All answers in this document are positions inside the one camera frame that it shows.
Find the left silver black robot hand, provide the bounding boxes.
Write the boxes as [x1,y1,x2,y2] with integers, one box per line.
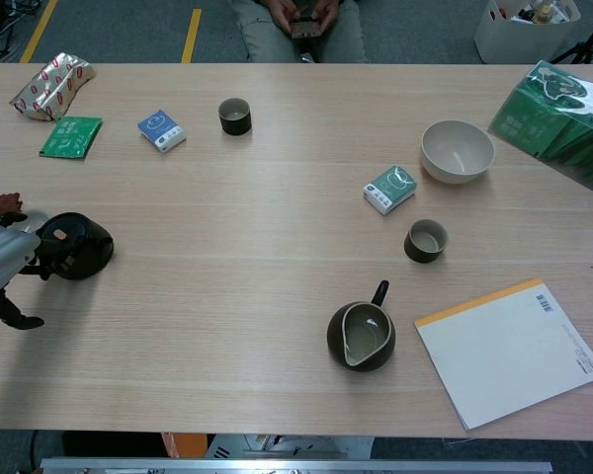
[0,210,55,331]

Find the black cast iron teapot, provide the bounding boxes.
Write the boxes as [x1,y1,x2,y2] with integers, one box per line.
[32,211,115,281]

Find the dark olive ceramic cup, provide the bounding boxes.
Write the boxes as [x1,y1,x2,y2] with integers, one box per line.
[217,97,253,137]
[403,218,450,265]

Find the robot base chassis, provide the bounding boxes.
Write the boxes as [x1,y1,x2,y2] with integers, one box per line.
[207,434,375,460]

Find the small pale shallow teacup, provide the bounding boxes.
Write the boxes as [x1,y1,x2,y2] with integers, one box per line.
[17,208,50,236]

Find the green tea sachet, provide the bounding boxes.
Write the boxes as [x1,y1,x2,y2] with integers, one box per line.
[39,116,104,160]

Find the gold red foil bag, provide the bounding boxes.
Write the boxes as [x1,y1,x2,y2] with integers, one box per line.
[8,52,98,122]

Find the blue tissue pack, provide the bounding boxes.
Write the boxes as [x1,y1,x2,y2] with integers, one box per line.
[137,109,187,154]

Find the orange object under table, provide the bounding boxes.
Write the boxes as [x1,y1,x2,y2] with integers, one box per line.
[160,433,209,460]

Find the seated person grey trousers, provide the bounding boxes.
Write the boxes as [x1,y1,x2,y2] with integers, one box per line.
[229,0,367,64]

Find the dark ceramic pouring pitcher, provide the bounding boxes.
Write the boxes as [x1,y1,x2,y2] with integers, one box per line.
[326,279,397,373]

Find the brown handheld device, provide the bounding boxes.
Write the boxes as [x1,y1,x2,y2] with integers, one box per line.
[290,17,325,40]

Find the green tissue pack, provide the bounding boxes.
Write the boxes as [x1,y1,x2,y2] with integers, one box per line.
[362,165,418,217]

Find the beige ceramic bowl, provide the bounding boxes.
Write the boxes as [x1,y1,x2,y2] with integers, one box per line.
[420,119,496,186]

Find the white notepad orange strip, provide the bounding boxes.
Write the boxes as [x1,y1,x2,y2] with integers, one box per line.
[413,278,593,432]

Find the white storage bin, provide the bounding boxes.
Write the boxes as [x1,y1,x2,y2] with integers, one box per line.
[473,0,582,65]

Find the large green tea package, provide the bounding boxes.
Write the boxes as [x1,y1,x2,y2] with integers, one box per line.
[487,59,593,202]

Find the black tripod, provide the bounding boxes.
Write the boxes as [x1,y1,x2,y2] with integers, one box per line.
[548,0,593,65]

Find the aluminium rail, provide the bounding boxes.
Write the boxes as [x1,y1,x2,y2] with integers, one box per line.
[39,457,554,474]

